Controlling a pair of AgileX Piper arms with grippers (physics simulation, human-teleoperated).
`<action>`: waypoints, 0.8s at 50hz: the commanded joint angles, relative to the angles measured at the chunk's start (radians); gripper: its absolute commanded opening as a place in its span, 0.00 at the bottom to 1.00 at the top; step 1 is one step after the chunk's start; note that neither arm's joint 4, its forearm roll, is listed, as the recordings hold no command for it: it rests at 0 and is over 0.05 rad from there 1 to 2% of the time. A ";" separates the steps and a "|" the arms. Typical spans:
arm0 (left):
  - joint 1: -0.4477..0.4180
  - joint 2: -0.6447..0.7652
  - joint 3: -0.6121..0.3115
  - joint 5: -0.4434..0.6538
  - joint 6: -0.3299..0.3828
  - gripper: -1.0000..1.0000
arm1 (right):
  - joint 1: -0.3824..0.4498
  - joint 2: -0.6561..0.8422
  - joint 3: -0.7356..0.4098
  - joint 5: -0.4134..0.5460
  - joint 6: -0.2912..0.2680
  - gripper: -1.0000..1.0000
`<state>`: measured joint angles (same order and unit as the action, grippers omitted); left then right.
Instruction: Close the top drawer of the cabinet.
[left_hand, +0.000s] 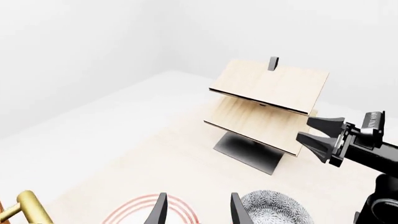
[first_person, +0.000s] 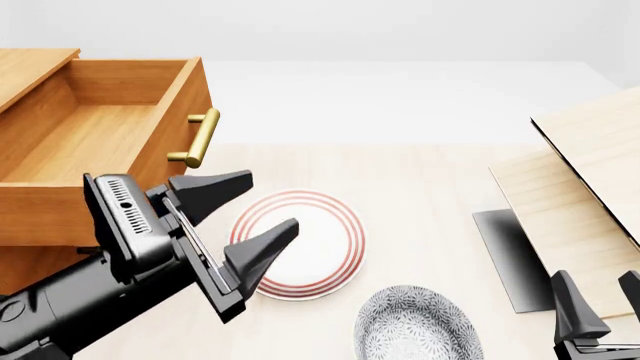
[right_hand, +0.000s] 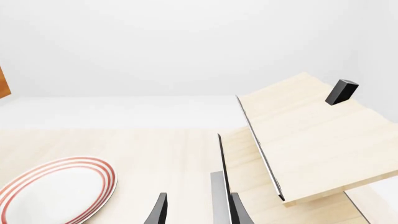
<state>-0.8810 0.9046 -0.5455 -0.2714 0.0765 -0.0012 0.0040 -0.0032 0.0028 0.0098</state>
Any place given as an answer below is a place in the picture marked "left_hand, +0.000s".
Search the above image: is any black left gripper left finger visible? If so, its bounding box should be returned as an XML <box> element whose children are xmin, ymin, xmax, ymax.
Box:
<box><xmin>143</xmin><ymin>192</ymin><xmax>169</xmax><ymax>224</ymax></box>

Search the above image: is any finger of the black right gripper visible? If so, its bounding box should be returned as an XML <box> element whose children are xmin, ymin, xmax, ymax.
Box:
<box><xmin>295</xmin><ymin>131</ymin><xmax>340</xmax><ymax>164</ymax></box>
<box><xmin>306</xmin><ymin>116</ymin><xmax>347</xmax><ymax>139</ymax></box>

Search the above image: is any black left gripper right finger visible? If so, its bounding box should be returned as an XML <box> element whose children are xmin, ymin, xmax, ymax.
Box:
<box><xmin>230</xmin><ymin>192</ymin><xmax>254</xmax><ymax>224</ymax></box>

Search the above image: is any white plate with red rings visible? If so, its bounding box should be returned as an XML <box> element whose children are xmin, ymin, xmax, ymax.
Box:
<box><xmin>101</xmin><ymin>193</ymin><xmax>200</xmax><ymax>224</ymax></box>

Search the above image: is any black-and-white patterned bowl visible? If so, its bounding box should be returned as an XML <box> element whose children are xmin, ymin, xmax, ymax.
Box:
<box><xmin>240</xmin><ymin>190</ymin><xmax>315</xmax><ymax>224</ymax></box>

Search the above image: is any two-tier wooden rack, black base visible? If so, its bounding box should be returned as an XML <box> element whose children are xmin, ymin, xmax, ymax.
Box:
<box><xmin>203</xmin><ymin>56</ymin><xmax>330</xmax><ymax>176</ymax></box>

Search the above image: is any brass drawer handle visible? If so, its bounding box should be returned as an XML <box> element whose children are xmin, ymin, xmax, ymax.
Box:
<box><xmin>0</xmin><ymin>189</ymin><xmax>55</xmax><ymax>224</ymax></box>

